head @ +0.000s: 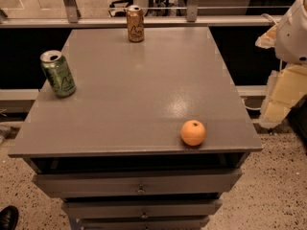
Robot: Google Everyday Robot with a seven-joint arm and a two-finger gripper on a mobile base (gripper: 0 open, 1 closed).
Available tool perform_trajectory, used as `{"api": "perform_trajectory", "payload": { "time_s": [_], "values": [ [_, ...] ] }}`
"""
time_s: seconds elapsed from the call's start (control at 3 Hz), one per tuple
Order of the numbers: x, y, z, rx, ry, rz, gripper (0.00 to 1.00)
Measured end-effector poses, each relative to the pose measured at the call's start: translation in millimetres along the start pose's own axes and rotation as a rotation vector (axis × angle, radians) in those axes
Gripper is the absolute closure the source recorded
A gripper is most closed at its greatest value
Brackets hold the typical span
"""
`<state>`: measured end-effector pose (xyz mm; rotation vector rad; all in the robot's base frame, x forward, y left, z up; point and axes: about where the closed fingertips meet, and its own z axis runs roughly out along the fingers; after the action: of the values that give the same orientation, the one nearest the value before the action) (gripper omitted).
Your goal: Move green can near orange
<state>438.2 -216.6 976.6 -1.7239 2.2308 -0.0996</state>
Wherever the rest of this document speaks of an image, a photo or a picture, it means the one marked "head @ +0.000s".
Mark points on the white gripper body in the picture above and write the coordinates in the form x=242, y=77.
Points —
x=293, y=35

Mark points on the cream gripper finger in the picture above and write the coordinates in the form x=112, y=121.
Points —
x=285, y=89
x=267, y=39

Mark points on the green soda can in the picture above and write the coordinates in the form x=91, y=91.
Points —
x=57, y=72

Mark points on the orange soda can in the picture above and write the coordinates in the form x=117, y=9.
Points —
x=135, y=23

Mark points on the orange fruit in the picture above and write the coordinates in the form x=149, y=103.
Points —
x=193, y=133

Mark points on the black office chair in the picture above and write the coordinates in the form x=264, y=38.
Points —
x=117, y=8

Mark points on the top grey drawer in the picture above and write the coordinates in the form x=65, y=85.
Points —
x=137, y=183

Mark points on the grey drawer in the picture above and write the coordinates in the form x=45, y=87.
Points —
x=137, y=183
x=142, y=209
x=161, y=223

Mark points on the bottom grey drawer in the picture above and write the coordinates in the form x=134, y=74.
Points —
x=161, y=223

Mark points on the grey drawer cabinet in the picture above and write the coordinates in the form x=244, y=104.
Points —
x=131, y=102

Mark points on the middle grey drawer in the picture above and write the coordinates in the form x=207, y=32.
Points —
x=142, y=209

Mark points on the black shoe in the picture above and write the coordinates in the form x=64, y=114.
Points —
x=9, y=218

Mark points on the metal railing frame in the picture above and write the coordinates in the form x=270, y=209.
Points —
x=94, y=13

